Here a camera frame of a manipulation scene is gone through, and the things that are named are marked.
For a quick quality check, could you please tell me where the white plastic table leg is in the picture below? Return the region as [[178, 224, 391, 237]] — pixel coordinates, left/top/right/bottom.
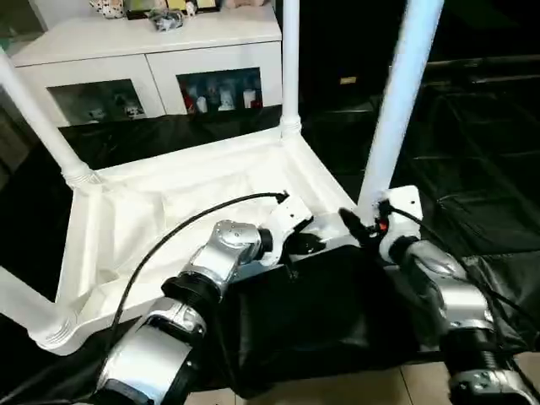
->
[[0, 46, 100, 191], [0, 266, 78, 348], [356, 0, 446, 222], [278, 0, 303, 140]]

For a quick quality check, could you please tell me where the white upturned plastic table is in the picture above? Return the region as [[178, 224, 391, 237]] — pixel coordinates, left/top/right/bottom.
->
[[30, 131, 381, 354]]

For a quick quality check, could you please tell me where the black work mat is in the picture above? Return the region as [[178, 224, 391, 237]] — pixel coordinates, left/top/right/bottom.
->
[[0, 80, 540, 402]]

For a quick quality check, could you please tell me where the black case with yellow label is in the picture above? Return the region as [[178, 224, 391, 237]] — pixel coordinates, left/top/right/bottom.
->
[[278, 0, 540, 106]]

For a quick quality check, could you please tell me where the white glass-door cabinet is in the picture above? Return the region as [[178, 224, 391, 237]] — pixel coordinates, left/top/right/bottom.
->
[[13, 0, 284, 127]]

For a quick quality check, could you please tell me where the grey crumpled object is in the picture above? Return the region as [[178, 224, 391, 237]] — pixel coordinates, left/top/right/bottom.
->
[[148, 8, 186, 33]]

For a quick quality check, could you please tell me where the grey curtain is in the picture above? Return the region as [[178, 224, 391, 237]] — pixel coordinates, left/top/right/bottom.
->
[[0, 105, 30, 174]]

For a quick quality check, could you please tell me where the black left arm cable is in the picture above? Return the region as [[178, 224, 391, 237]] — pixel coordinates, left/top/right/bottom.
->
[[93, 192, 289, 389]]

